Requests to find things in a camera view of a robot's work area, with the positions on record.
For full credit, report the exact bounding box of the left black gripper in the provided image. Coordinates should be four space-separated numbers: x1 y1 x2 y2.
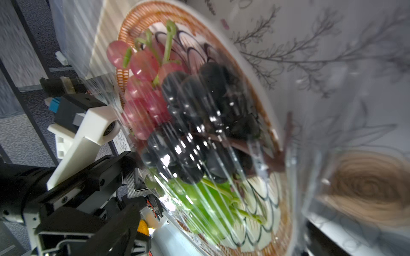
22 151 152 256

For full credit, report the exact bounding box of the clear plastic wrap sheet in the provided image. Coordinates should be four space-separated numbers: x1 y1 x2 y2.
55 1 410 256

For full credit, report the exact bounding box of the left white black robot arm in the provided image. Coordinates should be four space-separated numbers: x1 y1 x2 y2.
1 151 152 256

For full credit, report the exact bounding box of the patterned plate with orange rim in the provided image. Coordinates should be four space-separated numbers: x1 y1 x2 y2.
89 0 297 256

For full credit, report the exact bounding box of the green grape bunch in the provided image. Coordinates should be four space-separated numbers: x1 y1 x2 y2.
144 176 267 245

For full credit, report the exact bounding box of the red grape bunch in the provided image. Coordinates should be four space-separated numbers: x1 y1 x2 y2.
106 41 191 140

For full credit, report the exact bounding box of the black grape bunch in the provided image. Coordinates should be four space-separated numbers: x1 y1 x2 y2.
141 62 261 184

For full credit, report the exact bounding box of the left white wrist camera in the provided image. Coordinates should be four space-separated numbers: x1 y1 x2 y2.
40 77 121 190

